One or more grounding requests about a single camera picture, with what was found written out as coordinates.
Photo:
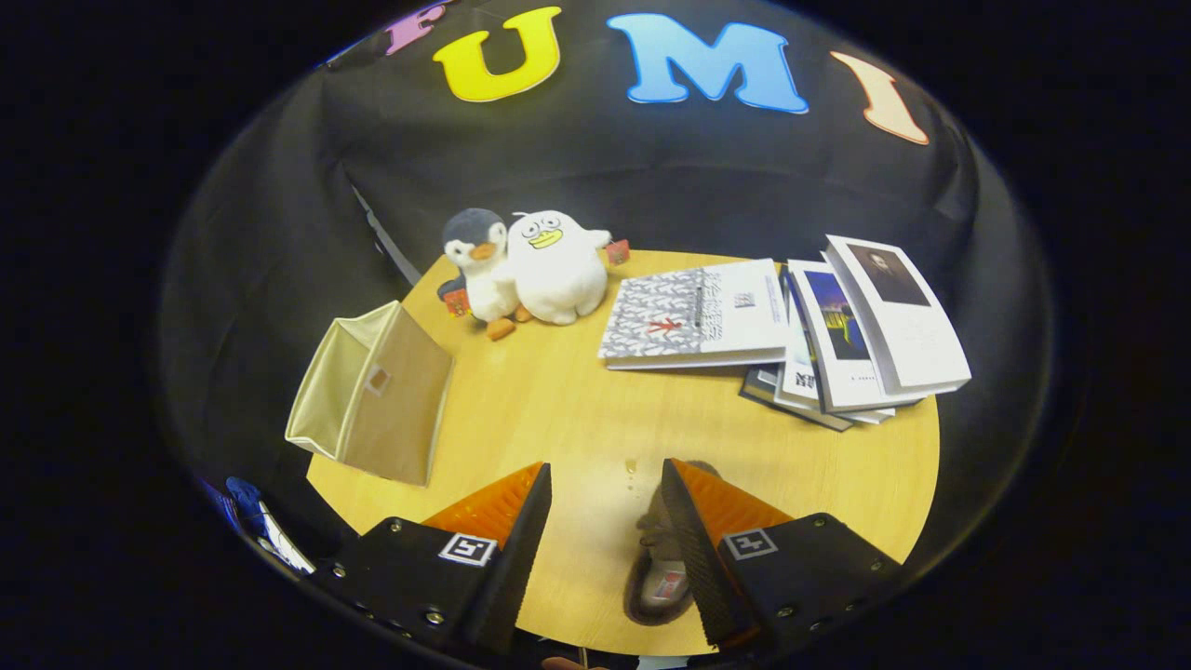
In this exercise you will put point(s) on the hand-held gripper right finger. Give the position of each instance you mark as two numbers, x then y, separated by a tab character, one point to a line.
693	558

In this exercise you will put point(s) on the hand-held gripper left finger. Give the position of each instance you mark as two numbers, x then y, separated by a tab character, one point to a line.
521	558

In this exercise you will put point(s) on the brown fuzzy shoe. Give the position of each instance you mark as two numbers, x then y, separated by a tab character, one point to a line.
651	558

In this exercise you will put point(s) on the beige fabric storage box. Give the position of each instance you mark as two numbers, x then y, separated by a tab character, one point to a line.
391	409

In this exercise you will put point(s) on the dark book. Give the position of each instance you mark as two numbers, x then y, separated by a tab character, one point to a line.
763	386

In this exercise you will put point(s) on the white book black print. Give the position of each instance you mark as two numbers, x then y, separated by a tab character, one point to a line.
796	377

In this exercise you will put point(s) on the grey patterned book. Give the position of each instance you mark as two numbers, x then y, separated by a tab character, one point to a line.
670	316

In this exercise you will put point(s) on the grey white penguin plush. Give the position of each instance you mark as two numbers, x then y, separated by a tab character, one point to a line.
488	279

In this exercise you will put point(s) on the blue crumpled object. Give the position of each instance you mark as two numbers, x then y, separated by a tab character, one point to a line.
244	498

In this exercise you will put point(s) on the white duck plush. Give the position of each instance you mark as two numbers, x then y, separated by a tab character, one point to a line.
558	270

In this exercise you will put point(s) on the white book portrait picture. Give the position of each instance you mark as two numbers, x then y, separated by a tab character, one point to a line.
912	326

